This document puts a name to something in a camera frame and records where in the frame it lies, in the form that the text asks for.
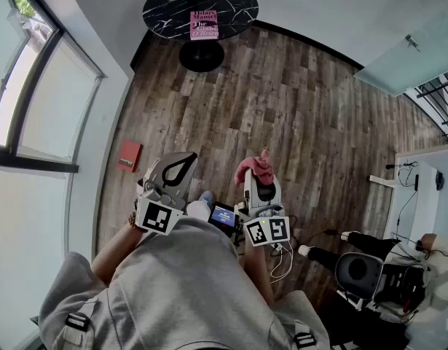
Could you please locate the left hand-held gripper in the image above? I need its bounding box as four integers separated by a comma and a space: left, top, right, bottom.
135, 151, 199, 236

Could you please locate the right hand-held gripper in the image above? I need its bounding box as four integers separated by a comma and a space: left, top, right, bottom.
237, 169, 291, 248

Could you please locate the pink cloth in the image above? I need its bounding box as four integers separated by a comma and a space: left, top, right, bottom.
234, 147, 275, 187

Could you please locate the pink book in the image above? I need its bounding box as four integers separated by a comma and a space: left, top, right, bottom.
189, 10, 220, 41

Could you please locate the person's left forearm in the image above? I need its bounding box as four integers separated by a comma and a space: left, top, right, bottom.
90, 221, 149, 287

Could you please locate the person's right forearm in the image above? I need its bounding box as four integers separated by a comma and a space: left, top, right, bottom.
243, 244, 276, 306

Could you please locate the red book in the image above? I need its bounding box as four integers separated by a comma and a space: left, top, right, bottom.
117, 139, 144, 174

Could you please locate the small black monitor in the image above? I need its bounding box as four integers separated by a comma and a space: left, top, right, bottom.
208, 201, 238, 230

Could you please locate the person's grey sweatshirt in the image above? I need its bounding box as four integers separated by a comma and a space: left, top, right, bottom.
38, 215, 332, 350

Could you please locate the white desk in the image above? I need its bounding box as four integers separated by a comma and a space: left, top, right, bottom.
369, 147, 448, 258

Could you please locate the black marble round table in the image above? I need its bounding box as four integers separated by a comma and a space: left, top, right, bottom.
142, 0, 260, 74

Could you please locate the frosted glass door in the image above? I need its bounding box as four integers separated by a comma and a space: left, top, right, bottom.
353, 12, 448, 97

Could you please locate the black railing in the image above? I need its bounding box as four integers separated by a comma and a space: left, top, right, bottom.
414, 68, 448, 144

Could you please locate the black floor cable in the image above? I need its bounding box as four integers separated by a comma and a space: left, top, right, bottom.
291, 227, 343, 249

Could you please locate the white cable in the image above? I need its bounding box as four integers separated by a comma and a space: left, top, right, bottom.
269, 238, 295, 284

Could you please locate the black window frame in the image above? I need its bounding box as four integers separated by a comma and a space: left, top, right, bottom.
0, 0, 107, 175

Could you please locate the grey strap with black buckle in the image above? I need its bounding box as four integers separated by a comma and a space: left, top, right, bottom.
61, 299, 101, 350
292, 319, 319, 350

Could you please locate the metal door handle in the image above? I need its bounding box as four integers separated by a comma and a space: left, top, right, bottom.
404, 34, 422, 53

